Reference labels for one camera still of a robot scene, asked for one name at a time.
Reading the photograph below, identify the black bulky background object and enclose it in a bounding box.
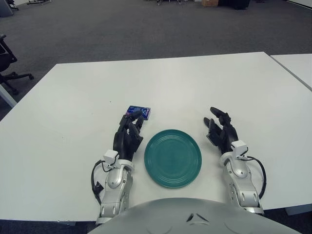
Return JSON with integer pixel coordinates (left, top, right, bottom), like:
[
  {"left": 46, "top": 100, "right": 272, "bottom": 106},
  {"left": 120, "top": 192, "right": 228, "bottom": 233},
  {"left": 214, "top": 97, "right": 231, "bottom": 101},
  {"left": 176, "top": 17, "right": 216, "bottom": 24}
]
[{"left": 233, "top": 0, "right": 248, "bottom": 10}]

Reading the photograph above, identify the teal ceramic plate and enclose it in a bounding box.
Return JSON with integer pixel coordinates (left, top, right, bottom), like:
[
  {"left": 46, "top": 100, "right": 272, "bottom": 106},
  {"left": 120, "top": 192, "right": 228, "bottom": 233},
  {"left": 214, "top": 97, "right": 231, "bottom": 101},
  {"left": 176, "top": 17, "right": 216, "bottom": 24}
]
[{"left": 144, "top": 129, "right": 203, "bottom": 189}]

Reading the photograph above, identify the blue gum box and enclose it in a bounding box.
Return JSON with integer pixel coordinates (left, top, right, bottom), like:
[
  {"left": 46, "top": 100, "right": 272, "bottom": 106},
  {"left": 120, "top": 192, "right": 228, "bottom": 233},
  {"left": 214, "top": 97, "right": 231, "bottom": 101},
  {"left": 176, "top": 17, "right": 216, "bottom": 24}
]
[{"left": 124, "top": 105, "right": 152, "bottom": 121}]

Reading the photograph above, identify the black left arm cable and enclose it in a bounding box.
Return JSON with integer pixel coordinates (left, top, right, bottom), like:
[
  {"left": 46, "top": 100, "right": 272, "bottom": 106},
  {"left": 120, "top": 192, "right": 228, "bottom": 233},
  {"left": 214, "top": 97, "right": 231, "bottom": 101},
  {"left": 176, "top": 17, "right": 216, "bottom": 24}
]
[{"left": 91, "top": 159, "right": 111, "bottom": 203}]

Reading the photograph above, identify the silver robot torso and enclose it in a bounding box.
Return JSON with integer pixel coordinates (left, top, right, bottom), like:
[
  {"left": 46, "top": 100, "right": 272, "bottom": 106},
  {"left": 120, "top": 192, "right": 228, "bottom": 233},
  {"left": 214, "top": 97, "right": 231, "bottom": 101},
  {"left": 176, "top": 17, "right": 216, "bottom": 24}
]
[{"left": 87, "top": 197, "right": 312, "bottom": 234}]

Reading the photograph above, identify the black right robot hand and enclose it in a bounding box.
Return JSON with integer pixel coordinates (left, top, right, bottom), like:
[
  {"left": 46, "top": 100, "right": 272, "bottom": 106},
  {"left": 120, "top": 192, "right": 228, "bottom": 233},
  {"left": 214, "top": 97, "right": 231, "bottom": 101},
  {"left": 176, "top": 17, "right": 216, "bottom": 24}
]
[{"left": 203, "top": 106, "right": 240, "bottom": 156}]

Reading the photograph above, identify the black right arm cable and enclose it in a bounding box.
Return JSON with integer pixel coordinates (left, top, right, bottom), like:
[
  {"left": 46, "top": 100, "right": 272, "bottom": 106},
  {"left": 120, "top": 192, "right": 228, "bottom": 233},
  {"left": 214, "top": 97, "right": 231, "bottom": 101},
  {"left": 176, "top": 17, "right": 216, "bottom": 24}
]
[{"left": 243, "top": 156, "right": 267, "bottom": 198}]

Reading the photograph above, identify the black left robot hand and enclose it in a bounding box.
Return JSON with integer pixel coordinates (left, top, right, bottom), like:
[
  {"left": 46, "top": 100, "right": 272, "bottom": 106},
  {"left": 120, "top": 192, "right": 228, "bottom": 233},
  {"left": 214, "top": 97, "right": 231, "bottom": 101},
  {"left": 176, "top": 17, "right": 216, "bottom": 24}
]
[{"left": 113, "top": 109, "right": 145, "bottom": 163}]

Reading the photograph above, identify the grey table leg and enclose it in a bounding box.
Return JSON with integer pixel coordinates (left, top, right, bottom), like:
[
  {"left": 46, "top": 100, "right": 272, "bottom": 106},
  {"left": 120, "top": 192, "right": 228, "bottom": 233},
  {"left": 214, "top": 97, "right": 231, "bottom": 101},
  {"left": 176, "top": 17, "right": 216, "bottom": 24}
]
[{"left": 0, "top": 82, "right": 18, "bottom": 108}]

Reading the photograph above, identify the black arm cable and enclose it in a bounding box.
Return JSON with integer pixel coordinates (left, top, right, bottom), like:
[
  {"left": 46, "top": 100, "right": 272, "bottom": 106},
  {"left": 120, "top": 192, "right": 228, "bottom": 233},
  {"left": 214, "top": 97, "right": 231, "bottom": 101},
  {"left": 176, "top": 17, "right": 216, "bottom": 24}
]
[
  {"left": 243, "top": 156, "right": 267, "bottom": 198},
  {"left": 91, "top": 159, "right": 111, "bottom": 203}
]

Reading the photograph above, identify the grey cabinet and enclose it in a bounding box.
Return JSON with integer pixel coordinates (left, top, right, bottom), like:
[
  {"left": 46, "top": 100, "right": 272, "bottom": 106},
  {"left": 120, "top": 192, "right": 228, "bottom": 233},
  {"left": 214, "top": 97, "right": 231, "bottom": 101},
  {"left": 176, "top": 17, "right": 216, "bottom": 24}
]
[{"left": 0, "top": 0, "right": 20, "bottom": 18}]

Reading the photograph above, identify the black office chair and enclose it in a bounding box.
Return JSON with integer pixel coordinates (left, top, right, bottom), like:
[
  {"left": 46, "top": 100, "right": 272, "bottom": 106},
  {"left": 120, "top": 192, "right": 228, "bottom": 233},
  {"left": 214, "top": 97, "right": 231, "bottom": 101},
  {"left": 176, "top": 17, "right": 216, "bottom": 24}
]
[{"left": 0, "top": 34, "right": 35, "bottom": 96}]

